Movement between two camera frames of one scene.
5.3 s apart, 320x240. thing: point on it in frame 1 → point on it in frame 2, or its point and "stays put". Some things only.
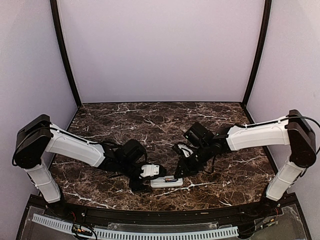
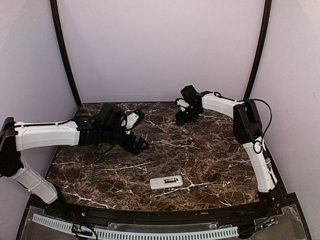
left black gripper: x=139 y=187 → x=136 y=149
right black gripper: x=187 y=169 → x=182 y=119
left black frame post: x=54 y=7 stays put
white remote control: x=160 y=182 stays put
